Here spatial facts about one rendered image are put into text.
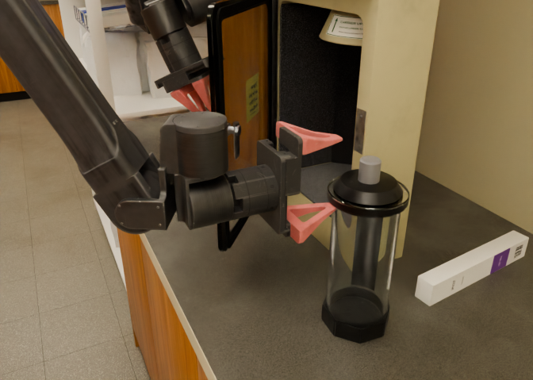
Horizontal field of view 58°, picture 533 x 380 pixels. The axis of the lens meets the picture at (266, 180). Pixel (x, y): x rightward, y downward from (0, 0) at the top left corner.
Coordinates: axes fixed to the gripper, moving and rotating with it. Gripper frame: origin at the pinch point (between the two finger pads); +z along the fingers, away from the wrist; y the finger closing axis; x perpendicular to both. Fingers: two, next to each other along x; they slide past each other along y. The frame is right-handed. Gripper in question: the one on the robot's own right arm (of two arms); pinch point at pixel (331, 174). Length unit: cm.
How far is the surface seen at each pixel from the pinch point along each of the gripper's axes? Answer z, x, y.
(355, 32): 15.4, 18.4, 14.1
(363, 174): 4.0, -1.4, -0.4
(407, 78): 18.8, 9.1, 8.3
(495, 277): 33.8, -2.9, -25.4
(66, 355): -40, 115, -120
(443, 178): 55, 31, -25
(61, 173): -26, 299, -120
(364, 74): 12.0, 10.8, 9.3
